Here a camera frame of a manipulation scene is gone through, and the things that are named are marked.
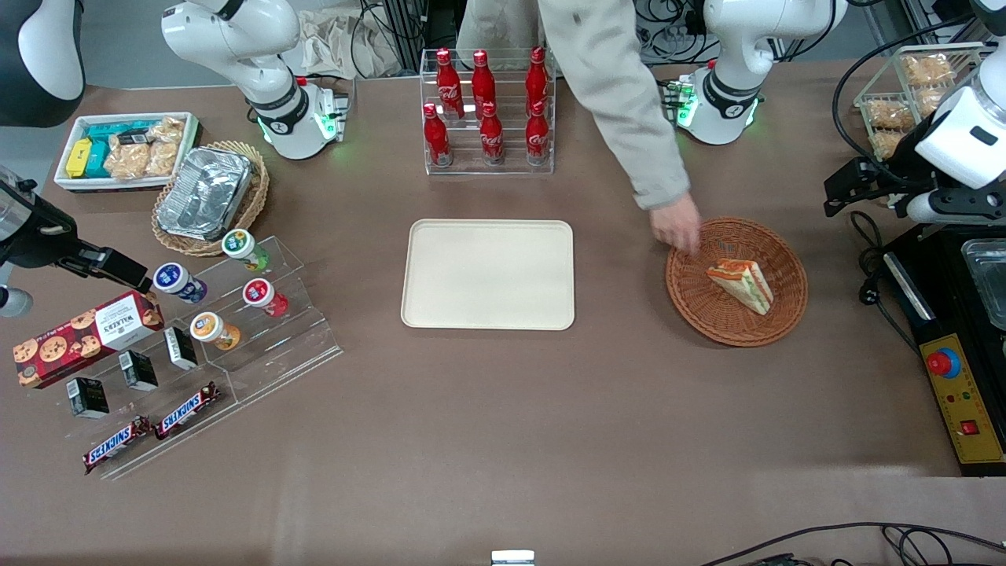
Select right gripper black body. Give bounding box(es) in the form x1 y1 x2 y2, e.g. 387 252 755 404
6 206 86 268

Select triangular sandwich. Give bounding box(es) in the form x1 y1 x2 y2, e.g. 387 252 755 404
705 259 775 316

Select forearm in beige sleeve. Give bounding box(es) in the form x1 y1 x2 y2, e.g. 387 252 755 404
538 0 692 211

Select aluminium foil tray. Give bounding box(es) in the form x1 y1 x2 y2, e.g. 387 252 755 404
157 148 252 241

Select oval light wicker basket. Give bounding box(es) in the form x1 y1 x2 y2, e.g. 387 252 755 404
152 140 270 258

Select round brown wicker basket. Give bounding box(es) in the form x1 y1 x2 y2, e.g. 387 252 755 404
665 217 809 348

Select beige plastic tray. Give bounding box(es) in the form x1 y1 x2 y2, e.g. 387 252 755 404
401 219 575 331

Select person bare hand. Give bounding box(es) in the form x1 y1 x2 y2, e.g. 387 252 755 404
651 193 702 256

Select blue lid gum bottle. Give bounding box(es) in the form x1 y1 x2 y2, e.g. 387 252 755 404
153 263 207 305

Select red tartan cookie box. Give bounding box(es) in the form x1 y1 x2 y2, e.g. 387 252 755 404
13 290 166 390

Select small black box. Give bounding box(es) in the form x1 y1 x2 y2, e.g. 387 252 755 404
163 326 199 371
119 351 159 392
66 377 111 419

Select yellow small box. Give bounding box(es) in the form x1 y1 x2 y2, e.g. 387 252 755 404
65 139 94 180

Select orange lid gum bottle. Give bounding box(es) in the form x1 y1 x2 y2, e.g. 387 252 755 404
189 311 241 351

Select white plastic bin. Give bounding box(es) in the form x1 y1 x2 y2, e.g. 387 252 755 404
53 112 201 193

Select green lid gum bottle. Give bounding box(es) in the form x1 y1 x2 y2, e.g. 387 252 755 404
222 229 270 272

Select red lid gum bottle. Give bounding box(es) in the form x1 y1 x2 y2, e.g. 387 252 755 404
242 278 289 318

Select Snickers chocolate bar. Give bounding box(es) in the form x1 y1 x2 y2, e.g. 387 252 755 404
154 382 221 441
83 416 152 475

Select shiny metal pan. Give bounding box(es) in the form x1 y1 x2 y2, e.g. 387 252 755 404
962 239 1006 331

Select black machine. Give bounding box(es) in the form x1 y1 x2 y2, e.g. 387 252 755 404
880 224 1006 476

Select clear acrylic stepped stand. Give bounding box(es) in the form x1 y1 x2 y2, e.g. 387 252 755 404
59 234 344 482

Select yellow control panel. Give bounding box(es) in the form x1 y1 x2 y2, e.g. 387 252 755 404
920 333 1006 465

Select red cola bottle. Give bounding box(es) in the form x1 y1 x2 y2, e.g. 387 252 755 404
423 102 453 167
479 102 505 166
472 50 497 119
525 46 549 115
436 49 464 120
525 101 551 166

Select crumpled beige bag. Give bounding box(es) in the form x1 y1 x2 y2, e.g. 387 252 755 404
299 8 409 79

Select clear acrylic bottle rack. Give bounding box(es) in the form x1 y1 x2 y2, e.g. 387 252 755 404
419 47 556 176

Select person torso beige jacket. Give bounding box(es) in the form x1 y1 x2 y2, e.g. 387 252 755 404
456 0 551 75

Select white wire rack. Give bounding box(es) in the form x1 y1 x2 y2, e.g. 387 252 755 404
853 43 993 162

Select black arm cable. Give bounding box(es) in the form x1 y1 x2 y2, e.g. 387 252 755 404
832 12 983 166

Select black power cable with plug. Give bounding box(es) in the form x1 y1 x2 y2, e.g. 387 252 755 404
851 211 924 355

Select black cable bundle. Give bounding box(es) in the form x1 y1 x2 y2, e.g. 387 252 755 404
633 0 708 64

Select black cable at table edge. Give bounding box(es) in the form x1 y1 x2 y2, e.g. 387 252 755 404
699 521 1006 566

